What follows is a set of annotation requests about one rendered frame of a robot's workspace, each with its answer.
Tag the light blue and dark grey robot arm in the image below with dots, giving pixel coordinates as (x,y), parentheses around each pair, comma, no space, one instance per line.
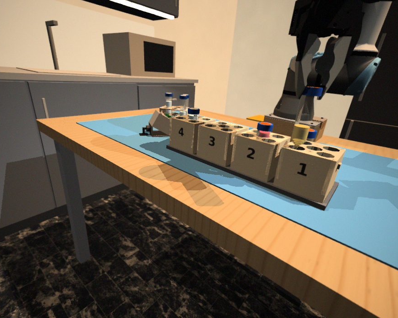
(355,75)

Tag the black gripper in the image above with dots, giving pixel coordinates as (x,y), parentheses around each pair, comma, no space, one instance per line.
(312,19)

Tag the light blue bench mat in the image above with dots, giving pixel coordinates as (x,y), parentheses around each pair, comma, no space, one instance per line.
(362,213)

